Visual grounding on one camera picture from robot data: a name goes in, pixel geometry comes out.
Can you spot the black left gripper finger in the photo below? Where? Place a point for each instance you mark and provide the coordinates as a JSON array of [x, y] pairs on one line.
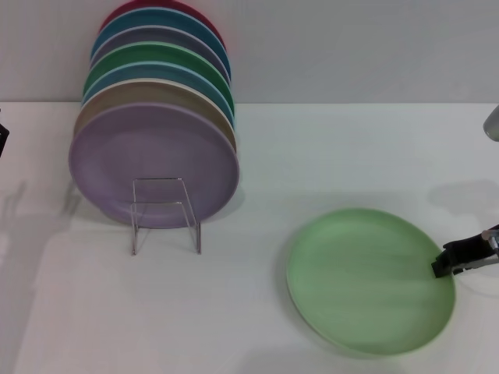
[[3, 140]]

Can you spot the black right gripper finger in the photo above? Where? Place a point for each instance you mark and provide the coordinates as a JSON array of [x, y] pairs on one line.
[[464, 253]]

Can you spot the light green plate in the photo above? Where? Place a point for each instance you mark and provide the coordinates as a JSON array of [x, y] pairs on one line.
[[370, 280]]

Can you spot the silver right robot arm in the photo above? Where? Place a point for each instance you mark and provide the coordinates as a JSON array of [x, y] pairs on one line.
[[492, 122]]

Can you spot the lavender plate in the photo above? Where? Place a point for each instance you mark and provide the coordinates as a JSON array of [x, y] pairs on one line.
[[117, 156]]

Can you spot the beige plate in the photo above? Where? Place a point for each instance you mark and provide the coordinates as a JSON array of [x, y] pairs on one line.
[[117, 97]]

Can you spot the light blue plate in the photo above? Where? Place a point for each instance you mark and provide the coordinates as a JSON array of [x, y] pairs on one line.
[[128, 74]]

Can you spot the dark green plate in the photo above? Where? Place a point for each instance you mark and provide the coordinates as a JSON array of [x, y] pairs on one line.
[[128, 56]]

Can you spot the clear plate rack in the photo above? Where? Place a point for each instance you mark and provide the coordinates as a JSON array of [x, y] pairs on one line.
[[134, 241]]

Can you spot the teal blue plate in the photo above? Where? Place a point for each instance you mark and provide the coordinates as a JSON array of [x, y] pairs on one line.
[[128, 23]]

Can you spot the red plate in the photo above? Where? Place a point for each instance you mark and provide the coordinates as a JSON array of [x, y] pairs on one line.
[[117, 11]]

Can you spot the grey purple plate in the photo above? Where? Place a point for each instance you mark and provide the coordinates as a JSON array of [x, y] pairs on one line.
[[156, 37]]

